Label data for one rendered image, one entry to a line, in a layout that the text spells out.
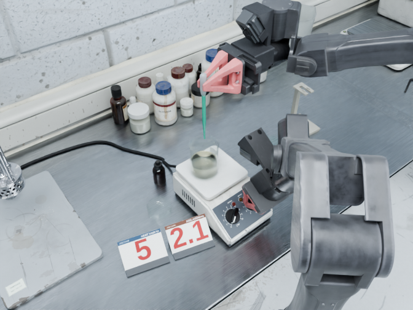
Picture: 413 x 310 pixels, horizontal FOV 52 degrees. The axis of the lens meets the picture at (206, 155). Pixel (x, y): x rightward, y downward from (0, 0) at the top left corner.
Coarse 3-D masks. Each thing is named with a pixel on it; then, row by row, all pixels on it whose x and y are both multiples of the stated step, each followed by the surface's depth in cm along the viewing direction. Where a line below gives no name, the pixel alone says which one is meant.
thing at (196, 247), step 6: (210, 234) 89; (168, 240) 87; (204, 240) 88; (210, 240) 89; (186, 246) 87; (192, 246) 88; (198, 246) 88; (204, 246) 88; (210, 246) 88; (174, 252) 87; (180, 252) 87; (186, 252) 87; (192, 252) 87; (174, 258) 86; (180, 258) 86
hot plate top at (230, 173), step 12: (228, 156) 95; (180, 168) 92; (228, 168) 92; (240, 168) 92; (192, 180) 90; (216, 180) 90; (228, 180) 90; (240, 180) 91; (204, 192) 87; (216, 192) 87
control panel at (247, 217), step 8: (240, 192) 90; (232, 200) 89; (216, 208) 87; (224, 208) 88; (232, 208) 89; (240, 208) 89; (216, 216) 87; (224, 216) 87; (240, 216) 88; (248, 216) 89; (256, 216) 90; (224, 224) 87; (232, 224) 87; (240, 224) 88; (248, 224) 88; (232, 232) 87
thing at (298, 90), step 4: (296, 84) 109; (300, 84) 109; (304, 84) 109; (296, 88) 108; (300, 88) 108; (304, 88) 108; (308, 88) 107; (296, 92) 110; (300, 92) 107; (304, 92) 106; (312, 92) 107; (296, 96) 110; (296, 100) 111; (292, 104) 113; (296, 104) 112; (292, 108) 114; (296, 108) 113; (292, 112) 114; (296, 112) 114; (308, 120) 117; (312, 124) 115; (312, 128) 114; (316, 128) 114; (312, 132) 113
